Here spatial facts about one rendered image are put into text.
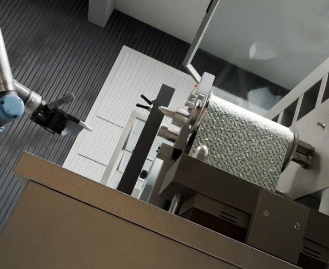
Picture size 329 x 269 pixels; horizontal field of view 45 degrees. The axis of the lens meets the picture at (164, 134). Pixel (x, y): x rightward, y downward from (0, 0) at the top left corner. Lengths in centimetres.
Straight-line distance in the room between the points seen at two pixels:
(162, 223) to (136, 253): 6
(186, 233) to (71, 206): 19
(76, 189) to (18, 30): 421
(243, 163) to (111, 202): 45
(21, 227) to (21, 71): 394
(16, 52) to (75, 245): 410
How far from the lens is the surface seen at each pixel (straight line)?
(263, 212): 78
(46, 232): 67
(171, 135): 109
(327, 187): 104
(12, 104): 128
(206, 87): 175
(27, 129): 431
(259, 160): 105
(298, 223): 81
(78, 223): 67
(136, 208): 68
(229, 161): 102
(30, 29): 482
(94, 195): 68
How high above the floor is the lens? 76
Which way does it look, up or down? 22 degrees up
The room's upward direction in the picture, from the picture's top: 22 degrees clockwise
